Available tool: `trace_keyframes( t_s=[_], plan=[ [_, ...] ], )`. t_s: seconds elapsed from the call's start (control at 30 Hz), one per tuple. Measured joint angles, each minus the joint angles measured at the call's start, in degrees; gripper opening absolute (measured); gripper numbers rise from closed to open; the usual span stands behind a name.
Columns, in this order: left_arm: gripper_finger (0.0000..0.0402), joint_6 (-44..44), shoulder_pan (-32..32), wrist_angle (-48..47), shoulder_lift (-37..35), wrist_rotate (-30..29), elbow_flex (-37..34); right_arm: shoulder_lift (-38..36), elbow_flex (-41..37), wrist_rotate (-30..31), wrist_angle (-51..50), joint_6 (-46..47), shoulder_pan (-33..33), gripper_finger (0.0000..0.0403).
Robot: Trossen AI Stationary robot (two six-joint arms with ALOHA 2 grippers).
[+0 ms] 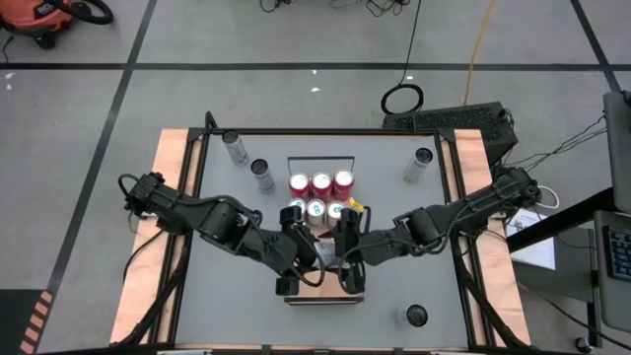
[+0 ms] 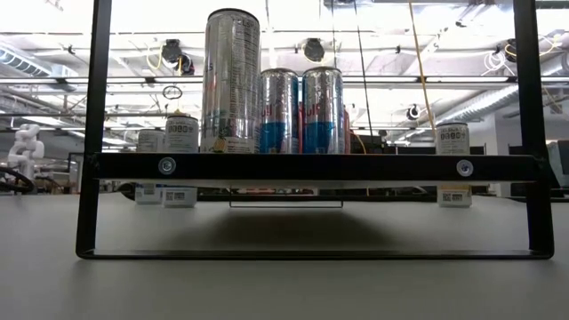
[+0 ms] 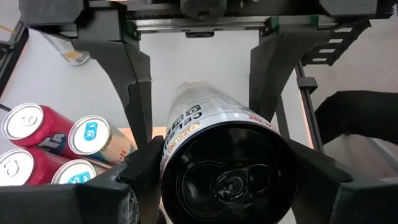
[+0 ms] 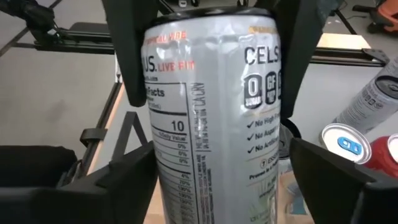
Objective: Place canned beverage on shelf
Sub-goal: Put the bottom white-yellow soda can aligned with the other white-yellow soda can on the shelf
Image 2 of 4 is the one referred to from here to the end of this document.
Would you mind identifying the yellow cable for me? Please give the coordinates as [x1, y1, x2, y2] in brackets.
[407, 0, 437, 132]

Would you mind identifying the black aluminium table frame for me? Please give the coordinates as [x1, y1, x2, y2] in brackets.
[117, 186, 569, 204]

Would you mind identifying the black cable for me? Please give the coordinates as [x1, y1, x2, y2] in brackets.
[353, 0, 373, 144]

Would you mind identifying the ceiling light strip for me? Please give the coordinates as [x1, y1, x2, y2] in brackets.
[124, 75, 519, 85]

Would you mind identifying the red Fanta soda can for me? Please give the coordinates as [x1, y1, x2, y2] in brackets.
[297, 101, 305, 155]
[342, 108, 351, 155]

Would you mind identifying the silver blue Red Bull can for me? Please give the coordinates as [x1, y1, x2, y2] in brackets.
[301, 66, 346, 155]
[259, 68, 301, 155]

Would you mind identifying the white Celsius can blue print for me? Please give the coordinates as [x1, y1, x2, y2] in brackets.
[134, 128, 166, 205]
[162, 113, 200, 209]

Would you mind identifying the white Celsius can orange print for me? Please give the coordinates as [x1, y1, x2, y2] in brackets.
[199, 7, 262, 155]
[435, 122, 473, 209]

